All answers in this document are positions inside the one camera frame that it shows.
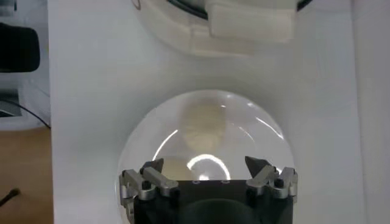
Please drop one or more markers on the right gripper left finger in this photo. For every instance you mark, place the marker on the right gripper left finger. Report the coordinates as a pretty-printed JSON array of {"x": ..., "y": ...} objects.
[{"x": 160, "y": 181}]

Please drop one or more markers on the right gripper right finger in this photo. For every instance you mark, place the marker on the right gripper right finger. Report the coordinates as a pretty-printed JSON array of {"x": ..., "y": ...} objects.
[{"x": 262, "y": 179}]

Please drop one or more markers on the white round plate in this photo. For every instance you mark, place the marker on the white round plate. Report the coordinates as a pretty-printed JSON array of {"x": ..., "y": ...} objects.
[{"x": 259, "y": 143}]

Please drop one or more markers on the cream electric pot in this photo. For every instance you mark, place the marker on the cream electric pot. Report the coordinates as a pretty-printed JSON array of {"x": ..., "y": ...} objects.
[{"x": 170, "y": 30}]

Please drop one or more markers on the black robot torso block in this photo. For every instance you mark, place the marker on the black robot torso block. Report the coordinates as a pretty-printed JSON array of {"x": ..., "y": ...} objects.
[{"x": 18, "y": 48}]

